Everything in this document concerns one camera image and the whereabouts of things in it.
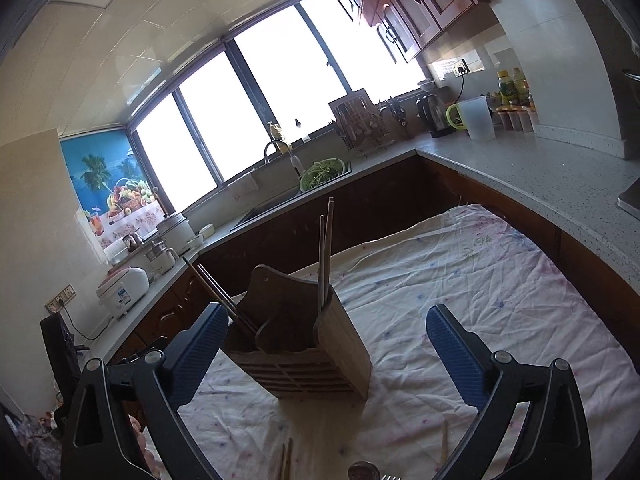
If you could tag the wooden utensil holder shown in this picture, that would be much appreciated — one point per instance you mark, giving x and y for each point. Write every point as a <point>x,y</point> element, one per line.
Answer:
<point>300,350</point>

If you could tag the spice jar set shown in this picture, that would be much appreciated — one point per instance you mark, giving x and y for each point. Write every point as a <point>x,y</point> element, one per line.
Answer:
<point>518,118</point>

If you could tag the person's left hand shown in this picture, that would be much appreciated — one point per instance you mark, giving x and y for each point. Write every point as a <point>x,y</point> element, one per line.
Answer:
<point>149,457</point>

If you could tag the dish drying rack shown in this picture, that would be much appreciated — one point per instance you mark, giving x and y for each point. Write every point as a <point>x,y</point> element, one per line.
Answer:
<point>358,120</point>

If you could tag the steel pot cooker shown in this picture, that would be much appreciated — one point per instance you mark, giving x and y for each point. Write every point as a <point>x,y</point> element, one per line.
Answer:
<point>176,233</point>

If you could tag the green mug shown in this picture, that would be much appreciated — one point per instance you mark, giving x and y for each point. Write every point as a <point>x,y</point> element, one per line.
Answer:
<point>454,118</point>

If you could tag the lower wooden cabinets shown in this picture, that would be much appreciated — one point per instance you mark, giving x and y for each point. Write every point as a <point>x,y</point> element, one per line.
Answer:
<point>400,195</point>

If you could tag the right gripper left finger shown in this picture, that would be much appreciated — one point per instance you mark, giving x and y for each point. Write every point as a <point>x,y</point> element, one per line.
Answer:
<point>99,441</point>

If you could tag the white floral tablecloth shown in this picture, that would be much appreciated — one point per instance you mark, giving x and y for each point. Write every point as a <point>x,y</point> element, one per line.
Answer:
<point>408,295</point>

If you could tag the black electric kettle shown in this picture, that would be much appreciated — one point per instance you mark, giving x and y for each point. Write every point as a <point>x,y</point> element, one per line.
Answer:
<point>431,111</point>

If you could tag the steel spoon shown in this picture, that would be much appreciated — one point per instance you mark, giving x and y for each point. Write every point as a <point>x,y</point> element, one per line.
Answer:
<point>363,470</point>

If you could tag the patterned chopstick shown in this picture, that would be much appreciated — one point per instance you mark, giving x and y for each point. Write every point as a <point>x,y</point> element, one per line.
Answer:
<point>287,460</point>
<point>281,461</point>

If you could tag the fruit beach poster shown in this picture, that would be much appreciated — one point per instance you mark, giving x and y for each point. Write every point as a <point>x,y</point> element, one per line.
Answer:
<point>115,195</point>

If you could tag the kitchen sink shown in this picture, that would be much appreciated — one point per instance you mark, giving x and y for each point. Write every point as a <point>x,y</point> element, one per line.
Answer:
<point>282,198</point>

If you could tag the dish soap bottle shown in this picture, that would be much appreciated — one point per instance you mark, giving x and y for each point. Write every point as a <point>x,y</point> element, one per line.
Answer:
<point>275,133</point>

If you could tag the translucent plastic pitcher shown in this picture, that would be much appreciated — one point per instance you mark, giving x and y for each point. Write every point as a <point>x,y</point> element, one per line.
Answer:
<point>476,118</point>

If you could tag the white rice cooker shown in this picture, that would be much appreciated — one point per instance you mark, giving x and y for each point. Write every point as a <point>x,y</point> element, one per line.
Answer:
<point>121,290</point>

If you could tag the small white blender appliance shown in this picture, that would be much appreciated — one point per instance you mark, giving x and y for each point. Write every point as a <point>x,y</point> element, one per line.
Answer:
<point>161,258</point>

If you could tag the green colander with vegetables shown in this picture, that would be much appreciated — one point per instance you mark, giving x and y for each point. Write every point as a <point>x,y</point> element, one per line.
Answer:
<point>321,172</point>

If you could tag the wooden chopstick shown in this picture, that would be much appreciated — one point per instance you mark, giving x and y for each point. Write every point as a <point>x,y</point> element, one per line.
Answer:
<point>443,450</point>
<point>243,322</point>
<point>209,288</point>

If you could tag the wall power outlet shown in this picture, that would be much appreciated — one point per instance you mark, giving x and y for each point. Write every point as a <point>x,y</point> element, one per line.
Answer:
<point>61,299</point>

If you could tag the oil bottles group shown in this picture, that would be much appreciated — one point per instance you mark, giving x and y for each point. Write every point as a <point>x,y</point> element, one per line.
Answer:
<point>513,87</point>

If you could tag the kitchen faucet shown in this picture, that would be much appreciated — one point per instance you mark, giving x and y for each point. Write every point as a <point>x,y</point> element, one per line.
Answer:
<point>278,148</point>

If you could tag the white dish cloth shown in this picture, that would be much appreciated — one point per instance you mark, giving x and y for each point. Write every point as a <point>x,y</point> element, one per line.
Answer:
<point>243,186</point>

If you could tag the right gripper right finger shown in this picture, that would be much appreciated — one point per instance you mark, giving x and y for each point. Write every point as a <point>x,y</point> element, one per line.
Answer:
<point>553,442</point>

